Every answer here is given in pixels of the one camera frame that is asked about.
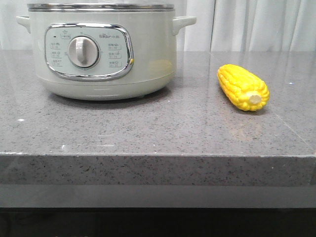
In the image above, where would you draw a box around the yellow corn cob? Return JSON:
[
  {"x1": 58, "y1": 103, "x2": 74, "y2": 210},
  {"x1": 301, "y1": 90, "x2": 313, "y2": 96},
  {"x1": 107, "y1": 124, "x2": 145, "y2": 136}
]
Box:
[{"x1": 217, "y1": 64, "x2": 270, "y2": 111}]

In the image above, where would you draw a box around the glass pot lid steel rim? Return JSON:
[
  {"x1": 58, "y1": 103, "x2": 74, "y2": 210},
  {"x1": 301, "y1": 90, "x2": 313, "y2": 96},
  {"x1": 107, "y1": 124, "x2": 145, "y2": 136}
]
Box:
[{"x1": 27, "y1": 2, "x2": 174, "y2": 12}]

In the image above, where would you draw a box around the pale green electric cooking pot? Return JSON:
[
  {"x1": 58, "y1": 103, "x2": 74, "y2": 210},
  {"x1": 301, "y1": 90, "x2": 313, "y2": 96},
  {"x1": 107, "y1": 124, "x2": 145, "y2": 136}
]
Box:
[{"x1": 16, "y1": 10, "x2": 197, "y2": 101}]

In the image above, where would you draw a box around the white pleated curtain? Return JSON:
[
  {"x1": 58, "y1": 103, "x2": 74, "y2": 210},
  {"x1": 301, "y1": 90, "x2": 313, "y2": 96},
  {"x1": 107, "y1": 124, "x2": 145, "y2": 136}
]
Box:
[{"x1": 0, "y1": 0, "x2": 316, "y2": 52}]

